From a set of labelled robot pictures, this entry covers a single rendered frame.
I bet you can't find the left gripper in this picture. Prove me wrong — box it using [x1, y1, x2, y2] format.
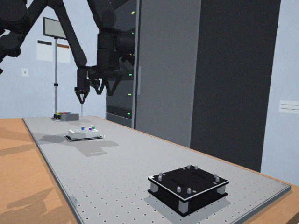
[74, 78, 90, 104]

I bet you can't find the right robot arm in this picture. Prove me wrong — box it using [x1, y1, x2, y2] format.
[0, 0, 135, 72]

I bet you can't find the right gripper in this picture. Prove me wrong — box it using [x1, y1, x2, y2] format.
[89, 49, 123, 96]

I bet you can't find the white grid rack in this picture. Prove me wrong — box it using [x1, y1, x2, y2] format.
[68, 128, 99, 139]

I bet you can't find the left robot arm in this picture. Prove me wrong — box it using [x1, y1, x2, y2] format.
[0, 0, 96, 88]

